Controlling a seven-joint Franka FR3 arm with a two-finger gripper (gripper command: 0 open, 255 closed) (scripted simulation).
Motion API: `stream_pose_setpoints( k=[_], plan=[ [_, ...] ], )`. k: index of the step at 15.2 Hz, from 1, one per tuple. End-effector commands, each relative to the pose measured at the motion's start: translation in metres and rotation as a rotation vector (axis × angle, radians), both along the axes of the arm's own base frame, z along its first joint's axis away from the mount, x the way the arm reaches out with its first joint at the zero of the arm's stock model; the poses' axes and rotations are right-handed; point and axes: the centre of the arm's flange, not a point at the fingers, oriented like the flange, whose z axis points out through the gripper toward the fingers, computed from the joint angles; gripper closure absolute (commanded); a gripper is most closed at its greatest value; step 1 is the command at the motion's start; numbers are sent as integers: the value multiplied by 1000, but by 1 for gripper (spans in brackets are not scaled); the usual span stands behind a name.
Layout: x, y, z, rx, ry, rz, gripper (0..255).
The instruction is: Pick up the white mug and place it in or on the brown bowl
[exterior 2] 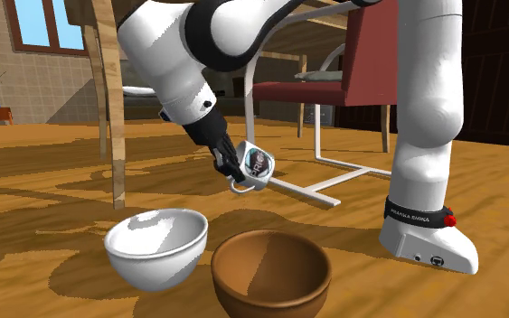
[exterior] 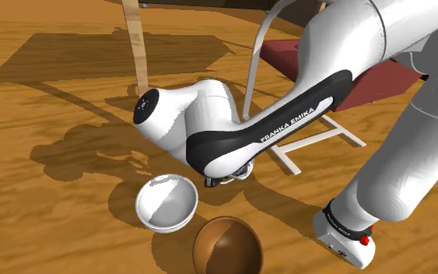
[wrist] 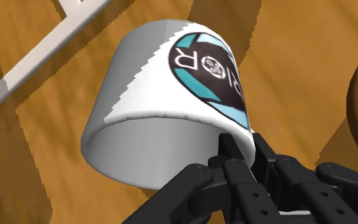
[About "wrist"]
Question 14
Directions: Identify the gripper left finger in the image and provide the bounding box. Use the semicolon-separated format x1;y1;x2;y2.
121;133;275;224

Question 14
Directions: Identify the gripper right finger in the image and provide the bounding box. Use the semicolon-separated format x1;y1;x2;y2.
251;132;358;224

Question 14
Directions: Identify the white mug with dark emblem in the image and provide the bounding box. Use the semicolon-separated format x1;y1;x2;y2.
80;18;257;191

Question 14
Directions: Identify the white flat utensil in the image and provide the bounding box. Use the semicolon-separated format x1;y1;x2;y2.
0;0;113;118

